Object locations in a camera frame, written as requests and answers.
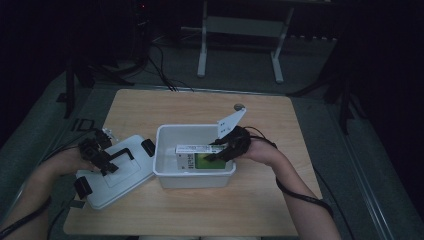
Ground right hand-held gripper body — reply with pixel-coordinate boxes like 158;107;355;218
216;106;253;162

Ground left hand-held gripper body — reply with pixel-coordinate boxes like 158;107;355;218
78;127;118;175

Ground green and white carton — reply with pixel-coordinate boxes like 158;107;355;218
175;143;228;171

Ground white box lid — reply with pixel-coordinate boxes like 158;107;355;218
73;134;156;211

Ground white plastic storage box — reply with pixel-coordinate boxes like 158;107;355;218
152;124;238;189

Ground person's left hand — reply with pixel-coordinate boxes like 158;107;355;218
54;146;101;177

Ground person's right hand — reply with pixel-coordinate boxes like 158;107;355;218
244;137;285;168

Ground black tripod stand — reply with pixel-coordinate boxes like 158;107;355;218
56;59;136;120
289;74;368;135

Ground grey metal stand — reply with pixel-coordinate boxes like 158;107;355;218
196;0;296;84

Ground black floor cables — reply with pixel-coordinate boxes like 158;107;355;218
146;43;195;93

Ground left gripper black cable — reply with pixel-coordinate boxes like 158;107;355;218
0;195;53;240

